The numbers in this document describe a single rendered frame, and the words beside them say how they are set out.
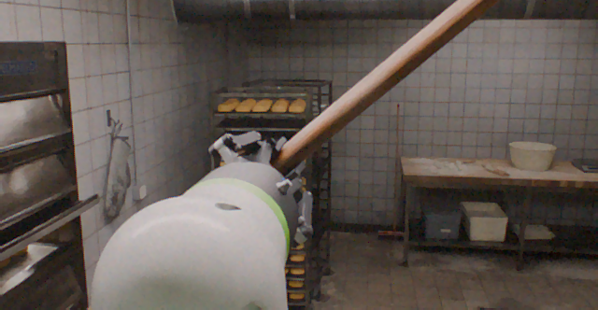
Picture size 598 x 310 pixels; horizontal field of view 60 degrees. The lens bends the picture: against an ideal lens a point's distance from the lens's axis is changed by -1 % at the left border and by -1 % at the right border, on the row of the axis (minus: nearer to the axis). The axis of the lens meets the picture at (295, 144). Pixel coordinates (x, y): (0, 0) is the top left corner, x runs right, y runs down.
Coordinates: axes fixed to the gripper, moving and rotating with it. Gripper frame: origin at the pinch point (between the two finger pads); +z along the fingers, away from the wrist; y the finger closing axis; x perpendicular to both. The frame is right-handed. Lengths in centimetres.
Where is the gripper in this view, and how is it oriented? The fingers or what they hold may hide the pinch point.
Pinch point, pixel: (281, 162)
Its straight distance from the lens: 64.0
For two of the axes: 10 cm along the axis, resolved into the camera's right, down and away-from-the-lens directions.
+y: 6.5, 7.6, 0.6
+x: 7.5, -6.2, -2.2
